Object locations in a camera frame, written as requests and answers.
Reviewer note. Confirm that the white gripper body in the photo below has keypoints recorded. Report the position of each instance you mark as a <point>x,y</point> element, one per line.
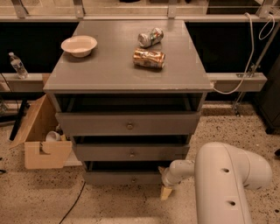
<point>168,177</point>

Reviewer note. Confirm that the grey bottom drawer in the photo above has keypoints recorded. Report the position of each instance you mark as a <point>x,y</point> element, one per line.
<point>124,172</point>

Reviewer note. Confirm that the grey drawer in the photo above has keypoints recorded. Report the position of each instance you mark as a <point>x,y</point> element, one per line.
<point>124,172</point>
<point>128,124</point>
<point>130,152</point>

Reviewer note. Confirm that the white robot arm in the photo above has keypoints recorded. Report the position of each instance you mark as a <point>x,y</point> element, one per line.
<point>222,173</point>

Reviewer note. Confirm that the grey top drawer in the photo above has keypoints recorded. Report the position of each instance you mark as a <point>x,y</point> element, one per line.
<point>128,124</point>

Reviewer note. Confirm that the grey middle drawer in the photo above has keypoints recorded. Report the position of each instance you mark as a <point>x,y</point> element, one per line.
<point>130,152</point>

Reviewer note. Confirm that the grey drawer cabinet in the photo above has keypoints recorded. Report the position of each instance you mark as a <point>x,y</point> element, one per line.
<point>107,81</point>

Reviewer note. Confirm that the open cardboard box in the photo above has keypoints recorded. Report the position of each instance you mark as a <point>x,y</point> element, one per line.
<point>38,153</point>

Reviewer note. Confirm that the white cup in box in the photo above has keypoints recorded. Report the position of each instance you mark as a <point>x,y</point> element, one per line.
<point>53,136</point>

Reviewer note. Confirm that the crushed orange can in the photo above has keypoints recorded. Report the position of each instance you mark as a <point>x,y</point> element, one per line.
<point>149,58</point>

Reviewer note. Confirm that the crushed silver green can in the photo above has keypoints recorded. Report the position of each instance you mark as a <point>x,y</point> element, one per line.
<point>150,38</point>

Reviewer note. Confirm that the metal stand pole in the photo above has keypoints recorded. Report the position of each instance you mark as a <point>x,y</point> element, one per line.
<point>254,67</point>

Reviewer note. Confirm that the white bowl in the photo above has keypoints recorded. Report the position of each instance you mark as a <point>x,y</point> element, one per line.
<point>79,46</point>

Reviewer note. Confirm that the black leaning bar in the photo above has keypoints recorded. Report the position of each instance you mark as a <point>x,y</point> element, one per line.
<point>20,115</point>

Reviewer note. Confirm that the clear plastic water bottle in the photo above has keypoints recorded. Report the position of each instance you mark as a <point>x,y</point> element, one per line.
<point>18,65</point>

